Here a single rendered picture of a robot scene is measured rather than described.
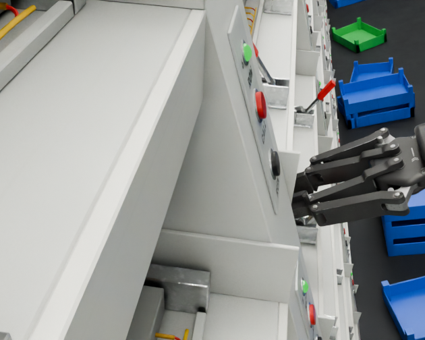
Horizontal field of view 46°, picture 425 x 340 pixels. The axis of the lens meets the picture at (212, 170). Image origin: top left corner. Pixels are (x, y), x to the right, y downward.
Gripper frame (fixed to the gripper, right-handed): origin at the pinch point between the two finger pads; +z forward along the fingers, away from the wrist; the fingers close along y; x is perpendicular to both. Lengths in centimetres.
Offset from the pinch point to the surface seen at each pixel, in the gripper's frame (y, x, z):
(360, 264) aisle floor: 76, -95, 13
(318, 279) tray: -6.9, -7.2, -1.9
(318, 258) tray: -3.7, -7.2, -2.0
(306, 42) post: 44.6, -0.5, -3.3
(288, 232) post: -19.8, 12.3, -6.4
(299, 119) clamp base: 25.6, -5.0, -0.3
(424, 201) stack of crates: 86, -84, -13
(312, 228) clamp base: -1.0, -4.7, -2.2
